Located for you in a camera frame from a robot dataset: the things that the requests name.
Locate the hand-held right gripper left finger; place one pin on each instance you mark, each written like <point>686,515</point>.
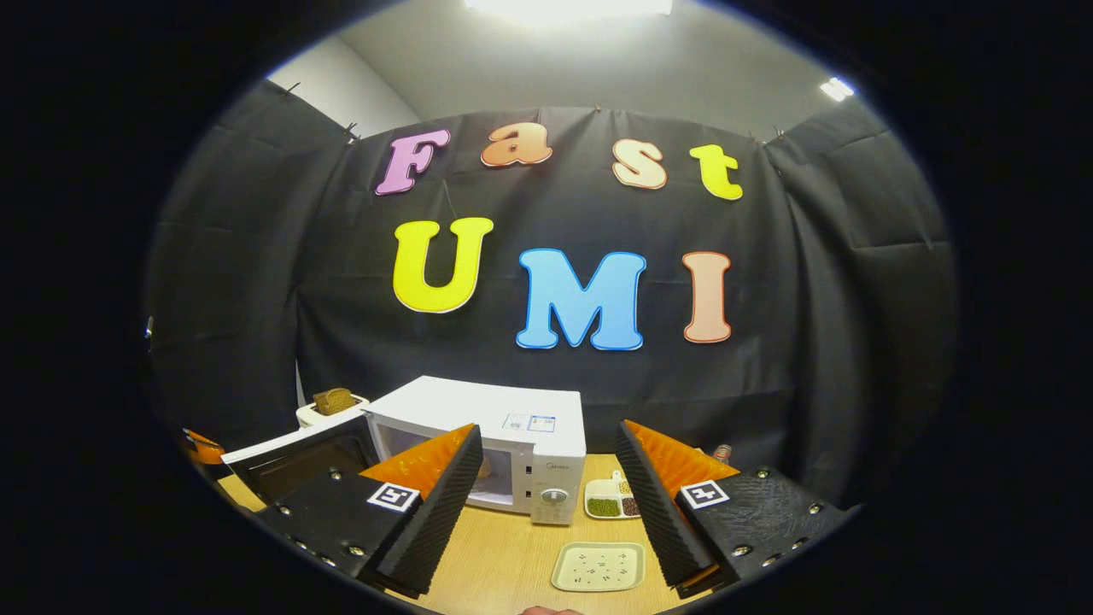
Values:
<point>440,521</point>

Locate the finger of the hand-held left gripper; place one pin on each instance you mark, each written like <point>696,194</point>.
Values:
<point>203,448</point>

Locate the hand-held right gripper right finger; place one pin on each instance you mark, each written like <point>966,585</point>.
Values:
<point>657,512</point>

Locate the white microwave oven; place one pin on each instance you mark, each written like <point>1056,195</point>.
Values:
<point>546,444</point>

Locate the divided dish of beans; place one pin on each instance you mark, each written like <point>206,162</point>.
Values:
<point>602,491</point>

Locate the pale green speckled plate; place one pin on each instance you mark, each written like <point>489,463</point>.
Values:
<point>598,576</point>

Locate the clear bottle with red label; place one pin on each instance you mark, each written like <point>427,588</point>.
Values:
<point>722,453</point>

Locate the white toaster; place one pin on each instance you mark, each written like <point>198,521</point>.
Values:
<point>307,417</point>

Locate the brown bread slice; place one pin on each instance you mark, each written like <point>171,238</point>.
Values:
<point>333,400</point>

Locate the small ceiling light panel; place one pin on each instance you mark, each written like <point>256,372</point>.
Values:
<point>837,88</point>

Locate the large ceiling light panel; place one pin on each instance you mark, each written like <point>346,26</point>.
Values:
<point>568,7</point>

